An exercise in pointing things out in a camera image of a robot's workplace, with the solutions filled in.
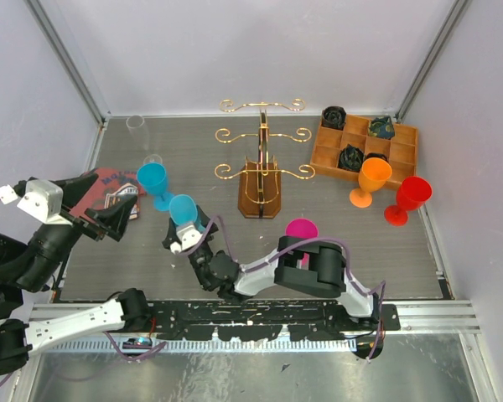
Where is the clear wine glass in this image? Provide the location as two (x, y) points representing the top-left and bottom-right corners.
(126, 115), (163, 164)

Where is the blue wine glass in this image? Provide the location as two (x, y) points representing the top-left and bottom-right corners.
(169, 194), (200, 229)
(137, 162), (174, 212)

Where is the colourful packet under left gripper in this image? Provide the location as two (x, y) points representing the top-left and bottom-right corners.
(70, 167), (146, 219)

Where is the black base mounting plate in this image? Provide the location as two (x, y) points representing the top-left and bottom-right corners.
(136, 299), (377, 342)

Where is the wooden compartment tray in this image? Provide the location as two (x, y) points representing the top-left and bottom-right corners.
(310, 115), (418, 190)

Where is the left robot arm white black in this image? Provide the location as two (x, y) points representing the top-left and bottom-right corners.
(0, 173), (152, 376)

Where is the pink wine glass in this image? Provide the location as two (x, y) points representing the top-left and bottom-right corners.
(284, 218), (319, 269)

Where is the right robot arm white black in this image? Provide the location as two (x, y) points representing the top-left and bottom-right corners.
(163, 218), (383, 332)

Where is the gold wire glass rack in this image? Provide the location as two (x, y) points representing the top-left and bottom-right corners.
(215, 98), (316, 219)

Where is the white slotted cable duct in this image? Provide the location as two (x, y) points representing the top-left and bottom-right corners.
(49, 336), (357, 353)

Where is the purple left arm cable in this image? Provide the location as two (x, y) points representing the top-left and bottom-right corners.
(0, 196), (169, 390)

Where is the dark rolled cloth front right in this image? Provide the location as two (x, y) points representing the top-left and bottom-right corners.
(365, 152), (389, 162)

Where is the dark rolled cloth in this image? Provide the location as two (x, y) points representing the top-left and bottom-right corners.
(338, 144), (364, 173)
(368, 116), (395, 140)
(321, 106), (347, 131)
(365, 152), (389, 162)

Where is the dark rolled cloth front left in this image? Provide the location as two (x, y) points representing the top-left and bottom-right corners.
(338, 144), (364, 173)

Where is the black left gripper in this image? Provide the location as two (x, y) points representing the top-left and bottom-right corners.
(17, 172), (138, 291)

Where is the dark rolled cloth rear right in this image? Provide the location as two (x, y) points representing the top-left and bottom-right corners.
(368, 116), (395, 140)

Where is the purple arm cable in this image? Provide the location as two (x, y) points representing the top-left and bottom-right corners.
(179, 215), (387, 364)
(0, 196), (169, 390)

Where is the dark rolled cloth rear left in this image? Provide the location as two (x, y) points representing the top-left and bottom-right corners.
(321, 106), (347, 131)

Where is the red wine glass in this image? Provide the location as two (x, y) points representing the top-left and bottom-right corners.
(384, 176), (433, 226)

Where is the orange wine glass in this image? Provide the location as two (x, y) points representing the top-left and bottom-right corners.
(349, 157), (392, 209)

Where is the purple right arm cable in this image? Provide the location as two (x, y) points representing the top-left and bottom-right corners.
(179, 215), (387, 364)

